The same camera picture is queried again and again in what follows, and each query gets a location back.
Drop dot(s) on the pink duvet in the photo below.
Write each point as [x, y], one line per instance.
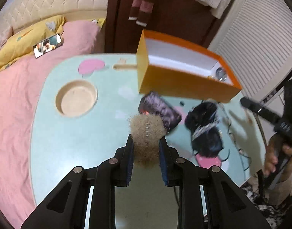
[20, 87]

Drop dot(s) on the dark brown wooden door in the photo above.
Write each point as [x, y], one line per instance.
[186, 19]

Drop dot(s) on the maroon pink striped scarf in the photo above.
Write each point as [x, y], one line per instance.
[141, 11]

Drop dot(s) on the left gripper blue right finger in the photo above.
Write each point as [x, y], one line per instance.
[167, 164]

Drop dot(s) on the beige fur pompom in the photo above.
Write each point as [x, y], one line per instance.
[146, 132]

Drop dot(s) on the shiny metal round object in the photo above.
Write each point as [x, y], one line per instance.
[221, 74]

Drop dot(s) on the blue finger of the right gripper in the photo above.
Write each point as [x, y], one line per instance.
[261, 111]

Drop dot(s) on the cream tufted headboard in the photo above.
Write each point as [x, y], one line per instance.
[21, 13]

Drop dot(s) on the orange cardboard box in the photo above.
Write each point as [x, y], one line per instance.
[176, 67]

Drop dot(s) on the black glossy pouch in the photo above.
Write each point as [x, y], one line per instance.
[153, 103]

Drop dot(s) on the person's right hand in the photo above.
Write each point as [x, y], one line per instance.
[271, 158]

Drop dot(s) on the white louvered cabinet door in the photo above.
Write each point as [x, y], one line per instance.
[255, 39]

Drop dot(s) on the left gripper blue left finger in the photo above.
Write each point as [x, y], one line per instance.
[128, 160]

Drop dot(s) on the yellow pillow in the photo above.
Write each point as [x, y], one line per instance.
[22, 43]

